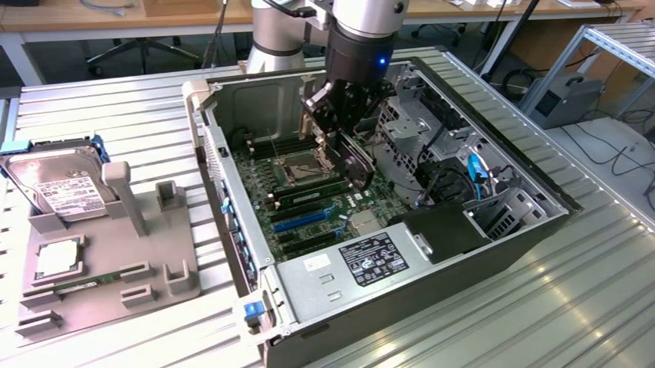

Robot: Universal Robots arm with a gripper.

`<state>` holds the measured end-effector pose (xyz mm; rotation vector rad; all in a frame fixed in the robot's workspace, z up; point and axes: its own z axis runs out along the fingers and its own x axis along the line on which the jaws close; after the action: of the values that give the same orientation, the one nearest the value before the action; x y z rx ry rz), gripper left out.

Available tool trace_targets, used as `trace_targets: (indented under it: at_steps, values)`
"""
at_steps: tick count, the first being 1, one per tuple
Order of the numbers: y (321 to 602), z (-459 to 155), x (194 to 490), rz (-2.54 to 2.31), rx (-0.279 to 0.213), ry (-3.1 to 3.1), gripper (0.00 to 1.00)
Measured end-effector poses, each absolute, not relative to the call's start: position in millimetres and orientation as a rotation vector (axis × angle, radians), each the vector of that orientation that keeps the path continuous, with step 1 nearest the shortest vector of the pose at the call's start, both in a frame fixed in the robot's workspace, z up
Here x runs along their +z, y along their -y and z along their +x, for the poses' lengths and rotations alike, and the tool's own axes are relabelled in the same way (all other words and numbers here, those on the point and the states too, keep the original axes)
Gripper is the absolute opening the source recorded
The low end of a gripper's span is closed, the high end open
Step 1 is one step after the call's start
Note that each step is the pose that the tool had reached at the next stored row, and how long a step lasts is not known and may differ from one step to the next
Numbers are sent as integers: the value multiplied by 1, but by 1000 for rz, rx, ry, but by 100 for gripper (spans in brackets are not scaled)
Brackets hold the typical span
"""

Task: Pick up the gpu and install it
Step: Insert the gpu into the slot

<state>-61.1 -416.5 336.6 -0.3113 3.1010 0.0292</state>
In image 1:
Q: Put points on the blue case latch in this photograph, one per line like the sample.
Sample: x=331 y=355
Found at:
x=254 y=311

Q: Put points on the white boxes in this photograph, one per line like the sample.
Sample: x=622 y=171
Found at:
x=494 y=3

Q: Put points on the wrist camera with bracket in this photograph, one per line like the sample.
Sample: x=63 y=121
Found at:
x=319 y=15

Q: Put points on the graphics card with fan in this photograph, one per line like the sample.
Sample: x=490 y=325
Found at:
x=358 y=168

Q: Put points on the blue expansion slot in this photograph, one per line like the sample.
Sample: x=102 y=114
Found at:
x=299 y=223

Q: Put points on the black office chair base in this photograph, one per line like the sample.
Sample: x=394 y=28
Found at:
x=146 y=44
x=456 y=28

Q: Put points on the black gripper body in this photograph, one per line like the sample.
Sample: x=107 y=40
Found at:
x=358 y=57

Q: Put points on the black open PC case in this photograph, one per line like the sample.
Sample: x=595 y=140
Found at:
x=419 y=303

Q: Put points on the silver CPU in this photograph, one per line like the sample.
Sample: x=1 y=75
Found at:
x=59 y=260

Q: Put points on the CPU socket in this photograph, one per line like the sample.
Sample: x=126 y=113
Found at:
x=302 y=168

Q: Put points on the grey parts rack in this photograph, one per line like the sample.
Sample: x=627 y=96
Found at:
x=102 y=253

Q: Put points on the metal socket cover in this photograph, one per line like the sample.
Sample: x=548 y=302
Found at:
x=322 y=159

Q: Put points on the green RAM stick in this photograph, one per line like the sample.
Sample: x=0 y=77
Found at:
x=76 y=286
x=312 y=198

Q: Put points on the black slanted pole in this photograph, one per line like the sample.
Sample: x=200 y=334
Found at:
x=511 y=36

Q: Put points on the silver metal disk bay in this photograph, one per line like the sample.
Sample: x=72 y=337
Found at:
x=407 y=128

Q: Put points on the aluminium profile frame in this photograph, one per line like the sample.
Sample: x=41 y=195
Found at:
x=619 y=48

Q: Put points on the wooden top desk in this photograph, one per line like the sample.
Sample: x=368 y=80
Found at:
x=435 y=11

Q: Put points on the silver hard disk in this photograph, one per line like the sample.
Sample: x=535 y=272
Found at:
x=62 y=180

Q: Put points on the green motherboard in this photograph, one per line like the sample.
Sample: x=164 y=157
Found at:
x=376 y=201

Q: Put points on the silver power supply unit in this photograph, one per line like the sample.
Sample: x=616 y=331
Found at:
x=318 y=291

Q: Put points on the silver chipset heatsink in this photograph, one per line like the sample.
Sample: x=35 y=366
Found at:
x=364 y=223

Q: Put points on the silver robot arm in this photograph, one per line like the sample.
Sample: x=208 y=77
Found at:
x=276 y=38

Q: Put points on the perforated metal disk bay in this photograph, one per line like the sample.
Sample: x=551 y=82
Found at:
x=503 y=222

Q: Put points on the black plastic duct box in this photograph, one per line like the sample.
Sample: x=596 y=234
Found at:
x=440 y=234

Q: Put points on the blue disk carrier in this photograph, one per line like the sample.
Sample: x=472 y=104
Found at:
x=12 y=147

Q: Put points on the long black expansion slot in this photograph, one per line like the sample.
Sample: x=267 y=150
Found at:
x=312 y=245

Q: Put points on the brown cardboard box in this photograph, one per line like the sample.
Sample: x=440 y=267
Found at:
x=174 y=7

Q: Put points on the thin metal locking lever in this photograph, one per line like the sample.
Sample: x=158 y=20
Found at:
x=274 y=145

